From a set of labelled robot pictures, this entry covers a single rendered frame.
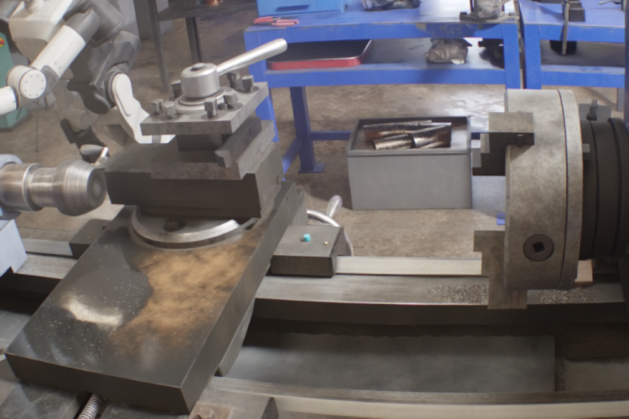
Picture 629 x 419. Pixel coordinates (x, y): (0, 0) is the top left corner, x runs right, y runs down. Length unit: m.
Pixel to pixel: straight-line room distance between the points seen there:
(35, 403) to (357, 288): 0.57
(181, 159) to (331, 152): 2.54
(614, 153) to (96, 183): 0.73
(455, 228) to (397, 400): 2.02
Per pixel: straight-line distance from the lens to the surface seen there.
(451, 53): 2.71
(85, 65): 2.04
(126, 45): 2.26
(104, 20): 1.85
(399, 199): 3.02
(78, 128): 2.46
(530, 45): 2.60
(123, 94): 2.20
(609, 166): 0.80
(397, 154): 2.91
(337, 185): 3.29
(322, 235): 1.22
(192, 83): 1.11
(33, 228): 3.61
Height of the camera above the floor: 1.50
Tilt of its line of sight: 27 degrees down
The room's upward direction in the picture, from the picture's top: 8 degrees counter-clockwise
